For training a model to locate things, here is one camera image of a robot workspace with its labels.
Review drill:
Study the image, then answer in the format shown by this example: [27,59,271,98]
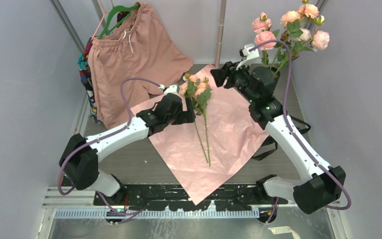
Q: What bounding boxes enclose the peach rose stem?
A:
[180,72,212,166]

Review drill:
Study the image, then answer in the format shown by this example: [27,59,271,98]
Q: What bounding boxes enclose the pink wrapping paper sheet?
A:
[130,64,271,206]

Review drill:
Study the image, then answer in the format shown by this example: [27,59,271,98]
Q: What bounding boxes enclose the black ribbon gold lettering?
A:
[252,114,311,161]

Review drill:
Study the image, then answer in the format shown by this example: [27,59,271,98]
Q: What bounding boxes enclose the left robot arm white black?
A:
[59,93,195,196]

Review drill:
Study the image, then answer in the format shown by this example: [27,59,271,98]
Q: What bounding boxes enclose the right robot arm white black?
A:
[210,62,346,214]

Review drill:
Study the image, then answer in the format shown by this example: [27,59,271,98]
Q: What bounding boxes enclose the black cylindrical vase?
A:
[263,68,280,98]

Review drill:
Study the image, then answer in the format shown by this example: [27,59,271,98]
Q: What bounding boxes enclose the pink artificial rose stem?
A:
[277,15,330,75]

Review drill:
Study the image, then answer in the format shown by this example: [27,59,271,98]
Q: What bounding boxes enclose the pink shorts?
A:
[88,2,193,129]

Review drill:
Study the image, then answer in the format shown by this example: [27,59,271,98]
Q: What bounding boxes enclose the white clothes rack stand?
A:
[182,0,250,82]

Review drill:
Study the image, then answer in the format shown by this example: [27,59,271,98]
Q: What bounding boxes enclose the colourful patterned garment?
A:
[77,37,100,123]

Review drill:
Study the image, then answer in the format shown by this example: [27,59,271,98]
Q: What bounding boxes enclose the pink clothes hanger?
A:
[91,0,109,40]

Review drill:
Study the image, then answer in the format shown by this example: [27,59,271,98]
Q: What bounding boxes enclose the green clothes hanger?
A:
[98,3,141,39]

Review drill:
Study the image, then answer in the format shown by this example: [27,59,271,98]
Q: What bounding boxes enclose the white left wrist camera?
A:
[163,84,180,96]

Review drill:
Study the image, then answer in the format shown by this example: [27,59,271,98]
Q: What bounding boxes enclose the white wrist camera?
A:
[236,43,261,70]
[163,84,180,96]

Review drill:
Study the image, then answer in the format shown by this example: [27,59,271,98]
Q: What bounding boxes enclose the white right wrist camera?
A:
[236,43,261,70]

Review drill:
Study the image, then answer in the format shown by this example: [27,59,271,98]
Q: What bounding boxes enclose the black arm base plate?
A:
[94,183,288,213]

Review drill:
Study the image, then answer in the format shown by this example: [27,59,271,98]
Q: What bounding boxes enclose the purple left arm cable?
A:
[57,77,165,226]

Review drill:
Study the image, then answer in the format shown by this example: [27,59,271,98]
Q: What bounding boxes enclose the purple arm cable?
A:
[247,39,352,225]
[57,77,165,226]

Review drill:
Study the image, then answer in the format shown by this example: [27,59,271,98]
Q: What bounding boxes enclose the aluminium rail frame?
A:
[36,184,346,239]

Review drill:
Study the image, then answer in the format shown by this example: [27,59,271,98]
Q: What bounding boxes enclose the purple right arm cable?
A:
[247,39,352,225]

